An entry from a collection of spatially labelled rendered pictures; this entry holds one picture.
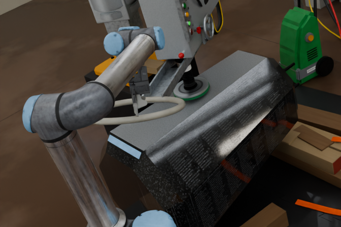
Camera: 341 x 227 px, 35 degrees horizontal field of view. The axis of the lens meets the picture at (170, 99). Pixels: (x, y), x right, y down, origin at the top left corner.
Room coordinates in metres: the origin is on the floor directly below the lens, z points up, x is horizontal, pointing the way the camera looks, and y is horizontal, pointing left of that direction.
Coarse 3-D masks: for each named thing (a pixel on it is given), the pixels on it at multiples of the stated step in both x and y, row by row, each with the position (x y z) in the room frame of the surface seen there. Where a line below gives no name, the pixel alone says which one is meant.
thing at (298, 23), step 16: (288, 16) 3.97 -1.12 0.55; (304, 16) 3.83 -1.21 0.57; (288, 32) 3.89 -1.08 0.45; (304, 32) 3.79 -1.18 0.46; (288, 48) 3.86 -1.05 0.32; (304, 48) 3.78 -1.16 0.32; (320, 48) 3.83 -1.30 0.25; (288, 64) 3.86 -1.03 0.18; (304, 64) 3.77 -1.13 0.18; (320, 64) 3.77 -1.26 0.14; (304, 80) 3.76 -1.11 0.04
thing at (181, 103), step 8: (152, 96) 2.38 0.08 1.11; (160, 96) 2.35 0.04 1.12; (168, 96) 2.32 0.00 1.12; (120, 104) 2.37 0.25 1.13; (128, 104) 2.38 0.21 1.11; (184, 104) 2.11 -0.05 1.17; (160, 112) 1.98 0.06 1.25; (168, 112) 1.99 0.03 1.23; (176, 112) 2.03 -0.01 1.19; (104, 120) 1.99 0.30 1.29; (112, 120) 1.97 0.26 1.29; (120, 120) 1.96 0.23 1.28; (128, 120) 1.95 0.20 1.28; (136, 120) 1.95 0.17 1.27; (144, 120) 1.95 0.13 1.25
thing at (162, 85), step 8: (168, 64) 2.70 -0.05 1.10; (184, 64) 2.62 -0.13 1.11; (160, 72) 2.60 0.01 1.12; (168, 72) 2.63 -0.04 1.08; (176, 72) 2.52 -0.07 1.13; (152, 80) 2.52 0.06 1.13; (160, 80) 2.57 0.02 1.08; (168, 80) 2.55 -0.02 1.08; (176, 80) 2.49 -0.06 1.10; (152, 88) 2.48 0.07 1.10; (160, 88) 2.48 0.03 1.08; (168, 88) 2.39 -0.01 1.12; (144, 96) 2.39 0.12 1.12
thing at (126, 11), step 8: (88, 0) 3.51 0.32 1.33; (136, 0) 3.52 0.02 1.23; (120, 8) 3.41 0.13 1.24; (128, 8) 3.42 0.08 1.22; (136, 8) 3.47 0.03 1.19; (96, 16) 3.50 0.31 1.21; (104, 16) 3.45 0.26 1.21; (112, 16) 3.42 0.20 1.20; (120, 16) 3.41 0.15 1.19; (128, 16) 3.40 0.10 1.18
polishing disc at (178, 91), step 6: (198, 78) 2.82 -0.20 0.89; (180, 84) 2.82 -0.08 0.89; (198, 84) 2.75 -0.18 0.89; (204, 84) 2.73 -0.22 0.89; (174, 90) 2.77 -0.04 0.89; (180, 90) 2.75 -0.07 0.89; (186, 90) 2.73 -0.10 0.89; (192, 90) 2.70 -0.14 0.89; (198, 90) 2.68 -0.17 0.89; (204, 90) 2.67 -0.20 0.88; (180, 96) 2.68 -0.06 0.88; (186, 96) 2.66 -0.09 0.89; (192, 96) 2.65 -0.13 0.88
